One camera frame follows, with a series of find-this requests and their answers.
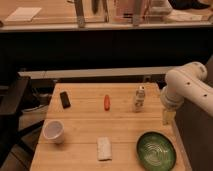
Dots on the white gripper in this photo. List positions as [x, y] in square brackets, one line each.
[171, 101]

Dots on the small white bottle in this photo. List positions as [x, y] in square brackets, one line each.
[138, 99]

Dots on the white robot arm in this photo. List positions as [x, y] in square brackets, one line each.
[186, 82]

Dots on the green glass plate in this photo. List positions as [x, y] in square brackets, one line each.
[155, 152]

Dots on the orange carrot toy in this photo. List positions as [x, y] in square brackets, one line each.
[107, 103]

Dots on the white folded cloth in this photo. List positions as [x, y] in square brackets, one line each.
[104, 149]

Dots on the black rectangular block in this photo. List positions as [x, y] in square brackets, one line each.
[65, 100]

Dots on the white paper cup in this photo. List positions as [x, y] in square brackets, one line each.
[54, 132]

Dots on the black chair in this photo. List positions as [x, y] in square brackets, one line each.
[10, 109]

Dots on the white paper sheet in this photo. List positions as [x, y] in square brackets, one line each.
[23, 14]

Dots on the grey metal rail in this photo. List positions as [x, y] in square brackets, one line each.
[56, 74]

